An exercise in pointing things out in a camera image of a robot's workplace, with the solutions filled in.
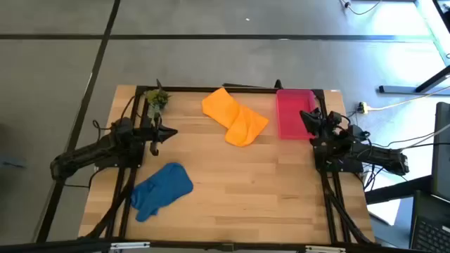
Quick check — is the yellow power cord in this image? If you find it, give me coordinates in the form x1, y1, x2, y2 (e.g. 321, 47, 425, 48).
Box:
365, 85, 450, 112

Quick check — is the black aluminium rig frame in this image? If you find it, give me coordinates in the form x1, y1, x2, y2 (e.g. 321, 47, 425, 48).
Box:
0, 79, 419, 253

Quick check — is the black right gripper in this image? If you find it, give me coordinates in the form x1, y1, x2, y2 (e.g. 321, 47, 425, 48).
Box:
299, 108, 341, 142

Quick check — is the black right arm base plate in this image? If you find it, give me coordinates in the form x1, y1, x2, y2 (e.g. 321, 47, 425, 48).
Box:
314, 150, 364, 174

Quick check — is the pink plastic basket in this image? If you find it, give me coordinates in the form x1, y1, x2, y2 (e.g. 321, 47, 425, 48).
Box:
275, 89, 321, 141

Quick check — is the black laptop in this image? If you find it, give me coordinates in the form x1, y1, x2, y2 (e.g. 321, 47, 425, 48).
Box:
409, 190, 450, 253

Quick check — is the dark grey monitor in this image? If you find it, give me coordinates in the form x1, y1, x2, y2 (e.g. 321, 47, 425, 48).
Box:
431, 101, 450, 202

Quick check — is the black floor cable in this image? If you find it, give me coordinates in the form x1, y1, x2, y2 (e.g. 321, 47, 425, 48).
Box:
365, 139, 450, 159

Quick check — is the grey desk foot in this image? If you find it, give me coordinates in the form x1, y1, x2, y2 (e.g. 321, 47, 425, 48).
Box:
378, 85, 423, 95

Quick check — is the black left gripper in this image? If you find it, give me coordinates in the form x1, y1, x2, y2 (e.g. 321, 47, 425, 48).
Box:
140, 123, 179, 144

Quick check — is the small green potted plant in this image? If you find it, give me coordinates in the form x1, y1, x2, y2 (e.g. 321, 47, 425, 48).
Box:
144, 89, 172, 120

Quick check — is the black desk leg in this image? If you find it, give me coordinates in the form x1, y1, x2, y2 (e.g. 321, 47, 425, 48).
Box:
416, 65, 450, 93

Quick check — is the black cable with plug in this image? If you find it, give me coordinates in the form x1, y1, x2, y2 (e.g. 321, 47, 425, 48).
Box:
339, 0, 383, 16

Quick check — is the black desk crossbar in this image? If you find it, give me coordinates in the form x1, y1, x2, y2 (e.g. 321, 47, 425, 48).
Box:
364, 174, 434, 205

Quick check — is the blue microfiber towel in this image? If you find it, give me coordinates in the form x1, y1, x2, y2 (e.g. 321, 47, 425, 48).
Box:
130, 162, 194, 223

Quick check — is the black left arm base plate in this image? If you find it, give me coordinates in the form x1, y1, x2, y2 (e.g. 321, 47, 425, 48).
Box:
94, 154, 145, 169

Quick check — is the orange microfiber towel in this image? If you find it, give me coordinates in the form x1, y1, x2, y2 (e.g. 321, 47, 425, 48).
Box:
201, 86, 270, 148

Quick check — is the silver metal bracket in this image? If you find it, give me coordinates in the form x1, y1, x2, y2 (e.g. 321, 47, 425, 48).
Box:
110, 241, 151, 251
304, 245, 346, 253

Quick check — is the grey floor cable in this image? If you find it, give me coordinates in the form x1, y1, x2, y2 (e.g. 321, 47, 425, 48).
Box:
397, 122, 450, 150

